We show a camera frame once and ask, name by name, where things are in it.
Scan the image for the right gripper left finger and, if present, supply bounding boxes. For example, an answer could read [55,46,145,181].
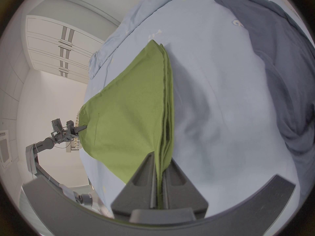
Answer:
[111,153,157,215]

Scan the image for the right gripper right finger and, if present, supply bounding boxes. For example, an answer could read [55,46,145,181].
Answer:
[164,157,209,217]

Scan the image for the green shorts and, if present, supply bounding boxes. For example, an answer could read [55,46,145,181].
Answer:
[78,39,175,209]

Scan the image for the round woven basket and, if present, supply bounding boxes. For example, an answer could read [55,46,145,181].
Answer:
[75,110,82,150]

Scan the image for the dark blue garment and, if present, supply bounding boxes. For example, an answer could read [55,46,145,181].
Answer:
[214,0,315,171]

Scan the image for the white ceiling air vent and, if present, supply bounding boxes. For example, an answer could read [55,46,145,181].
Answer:
[0,129,13,169]

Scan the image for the white wardrobe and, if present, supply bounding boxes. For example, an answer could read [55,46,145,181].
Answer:
[26,15,105,84]

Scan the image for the pale blue quilt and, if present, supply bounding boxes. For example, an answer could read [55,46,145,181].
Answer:
[89,0,217,79]

